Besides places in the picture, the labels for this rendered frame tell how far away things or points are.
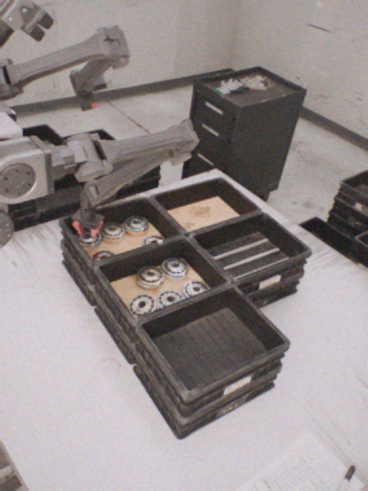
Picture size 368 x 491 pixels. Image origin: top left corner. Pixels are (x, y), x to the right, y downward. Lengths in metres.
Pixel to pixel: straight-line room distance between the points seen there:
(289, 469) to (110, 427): 0.54
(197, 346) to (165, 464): 0.35
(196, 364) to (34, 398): 0.51
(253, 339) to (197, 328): 0.19
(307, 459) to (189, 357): 0.45
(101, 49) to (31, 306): 0.94
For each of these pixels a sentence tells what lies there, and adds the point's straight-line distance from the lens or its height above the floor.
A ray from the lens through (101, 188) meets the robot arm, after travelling 1.77.
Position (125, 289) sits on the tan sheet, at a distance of 1.83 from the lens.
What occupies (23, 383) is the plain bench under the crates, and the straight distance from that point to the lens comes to 1.75.
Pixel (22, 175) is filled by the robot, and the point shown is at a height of 1.46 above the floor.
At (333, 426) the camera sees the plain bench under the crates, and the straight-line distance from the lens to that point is 1.79.
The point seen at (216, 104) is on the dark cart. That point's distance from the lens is 3.33.
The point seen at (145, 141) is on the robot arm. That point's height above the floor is 1.44.
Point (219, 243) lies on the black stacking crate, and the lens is 2.07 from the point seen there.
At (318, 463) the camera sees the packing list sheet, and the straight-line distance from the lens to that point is 1.71.
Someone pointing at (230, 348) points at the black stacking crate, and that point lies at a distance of 1.70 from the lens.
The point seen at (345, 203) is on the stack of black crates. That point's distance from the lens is 3.25.
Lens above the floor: 2.11
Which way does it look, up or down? 38 degrees down
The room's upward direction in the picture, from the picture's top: 8 degrees clockwise
